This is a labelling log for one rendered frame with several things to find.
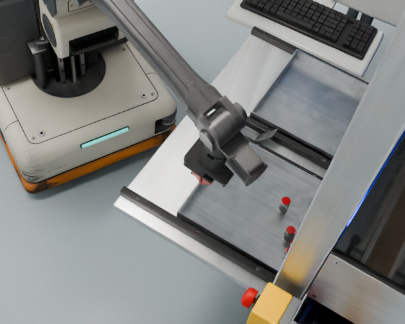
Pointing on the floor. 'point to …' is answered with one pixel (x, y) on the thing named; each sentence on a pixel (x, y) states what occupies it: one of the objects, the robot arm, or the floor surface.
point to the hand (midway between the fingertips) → (204, 180)
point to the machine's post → (358, 155)
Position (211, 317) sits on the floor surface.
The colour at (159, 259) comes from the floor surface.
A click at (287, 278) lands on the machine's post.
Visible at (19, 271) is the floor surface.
